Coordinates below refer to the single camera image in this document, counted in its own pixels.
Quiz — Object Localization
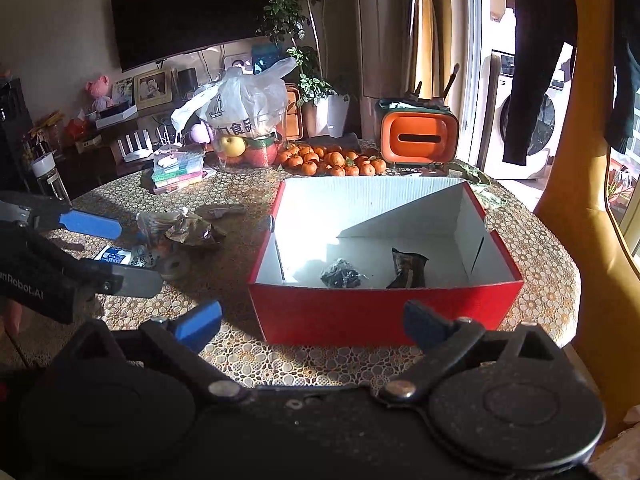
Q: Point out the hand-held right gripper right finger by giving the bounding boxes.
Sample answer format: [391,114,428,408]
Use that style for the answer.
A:
[377,300,568,406]

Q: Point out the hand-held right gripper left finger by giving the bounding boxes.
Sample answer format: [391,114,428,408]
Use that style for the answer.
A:
[65,300,251,403]

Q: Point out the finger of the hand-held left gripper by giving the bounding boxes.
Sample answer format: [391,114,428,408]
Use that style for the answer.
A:
[0,191,123,241]
[75,260,165,301]

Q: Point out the white printed snack packet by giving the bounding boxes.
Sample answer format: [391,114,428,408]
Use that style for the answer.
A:
[131,244,161,268]

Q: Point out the clear tape roll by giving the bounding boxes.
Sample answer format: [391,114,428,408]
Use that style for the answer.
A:
[160,252,191,281]

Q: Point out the blue white packet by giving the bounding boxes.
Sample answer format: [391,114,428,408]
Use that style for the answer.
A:
[94,245,132,267]

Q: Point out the dark brown snack wrapper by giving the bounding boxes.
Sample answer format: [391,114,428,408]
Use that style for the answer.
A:
[386,247,430,289]

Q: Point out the gold foil wrapper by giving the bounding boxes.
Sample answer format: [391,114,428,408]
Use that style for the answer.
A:
[165,214,228,247]

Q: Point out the small black packet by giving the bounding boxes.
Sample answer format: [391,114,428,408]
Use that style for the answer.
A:
[320,258,368,289]

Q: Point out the red cardboard box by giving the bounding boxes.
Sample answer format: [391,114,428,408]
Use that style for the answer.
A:
[247,176,525,347]

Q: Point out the round desktop with lace cloth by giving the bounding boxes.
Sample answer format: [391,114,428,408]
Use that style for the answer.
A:
[37,135,582,391]

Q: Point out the dark television cabinet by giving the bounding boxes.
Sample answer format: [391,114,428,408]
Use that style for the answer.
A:
[52,110,151,196]

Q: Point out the glass bottle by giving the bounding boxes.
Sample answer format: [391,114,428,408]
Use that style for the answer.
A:
[31,152,71,203]

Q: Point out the white router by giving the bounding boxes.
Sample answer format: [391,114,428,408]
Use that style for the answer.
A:
[112,127,153,161]
[155,125,185,153]

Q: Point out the stack of books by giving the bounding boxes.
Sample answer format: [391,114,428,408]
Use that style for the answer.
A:
[142,152,217,195]

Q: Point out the white flat box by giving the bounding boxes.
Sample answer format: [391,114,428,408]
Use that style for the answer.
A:
[95,105,138,130]

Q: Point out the black appliance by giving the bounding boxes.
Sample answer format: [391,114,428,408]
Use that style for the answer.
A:
[0,77,36,196]

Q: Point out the pink plush toy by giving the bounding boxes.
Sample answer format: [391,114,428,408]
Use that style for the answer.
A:
[85,75,113,111]

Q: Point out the small photo card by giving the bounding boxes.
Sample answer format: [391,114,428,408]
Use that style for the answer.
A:
[112,78,135,106]

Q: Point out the framed photo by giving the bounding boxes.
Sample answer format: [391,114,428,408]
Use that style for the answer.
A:
[134,69,173,110]

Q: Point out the green mesh cloth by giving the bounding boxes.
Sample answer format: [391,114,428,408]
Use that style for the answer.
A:
[447,160,508,211]

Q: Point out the yellow apple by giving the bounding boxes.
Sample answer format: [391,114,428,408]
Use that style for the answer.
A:
[218,135,247,157]

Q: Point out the black cylinder speaker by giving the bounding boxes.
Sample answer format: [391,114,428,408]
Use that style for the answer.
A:
[177,67,199,101]

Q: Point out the orange tissue box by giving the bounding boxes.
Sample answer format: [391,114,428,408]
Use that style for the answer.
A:
[376,97,460,166]

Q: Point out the red fruit bag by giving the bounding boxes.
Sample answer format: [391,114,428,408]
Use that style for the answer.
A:
[215,130,283,168]

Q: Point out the pile of tangerines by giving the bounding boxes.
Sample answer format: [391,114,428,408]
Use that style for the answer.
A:
[274,143,388,177]

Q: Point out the white printed plastic bag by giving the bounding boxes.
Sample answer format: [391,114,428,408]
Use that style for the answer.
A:
[171,57,298,138]

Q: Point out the yellow chair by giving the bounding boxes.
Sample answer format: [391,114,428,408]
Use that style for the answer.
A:
[532,0,640,321]

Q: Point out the wooden bedside cabinet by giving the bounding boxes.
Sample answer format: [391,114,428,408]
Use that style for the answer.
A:
[284,82,306,142]

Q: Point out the potted plant white pot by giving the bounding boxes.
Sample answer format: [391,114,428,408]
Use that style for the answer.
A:
[287,47,351,138]

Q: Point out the white washing machine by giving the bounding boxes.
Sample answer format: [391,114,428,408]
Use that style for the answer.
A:
[482,50,575,181]

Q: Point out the large window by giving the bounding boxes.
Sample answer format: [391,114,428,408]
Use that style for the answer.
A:
[602,150,640,261]

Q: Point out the black flat television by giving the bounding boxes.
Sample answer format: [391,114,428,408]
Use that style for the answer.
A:
[110,0,280,73]

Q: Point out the blue box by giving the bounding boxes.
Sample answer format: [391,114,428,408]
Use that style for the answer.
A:
[251,43,281,73]

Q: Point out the tall green houseplant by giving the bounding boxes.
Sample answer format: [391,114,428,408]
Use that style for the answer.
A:
[256,0,343,78]

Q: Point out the yellow curtain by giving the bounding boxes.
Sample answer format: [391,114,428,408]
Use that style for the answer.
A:
[407,0,443,101]

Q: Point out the beige standing air conditioner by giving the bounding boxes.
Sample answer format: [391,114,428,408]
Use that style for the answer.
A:
[356,0,416,100]

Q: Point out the black hanging trousers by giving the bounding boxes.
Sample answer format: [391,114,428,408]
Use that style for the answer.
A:
[501,0,581,166]

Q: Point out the black hanging jacket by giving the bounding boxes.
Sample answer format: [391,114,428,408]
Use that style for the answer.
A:
[602,0,640,153]

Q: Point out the white wall outlet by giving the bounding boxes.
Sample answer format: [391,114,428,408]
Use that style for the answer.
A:
[222,52,253,81]

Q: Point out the brown-handled brush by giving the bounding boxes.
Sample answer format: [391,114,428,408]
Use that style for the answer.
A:
[440,62,461,98]

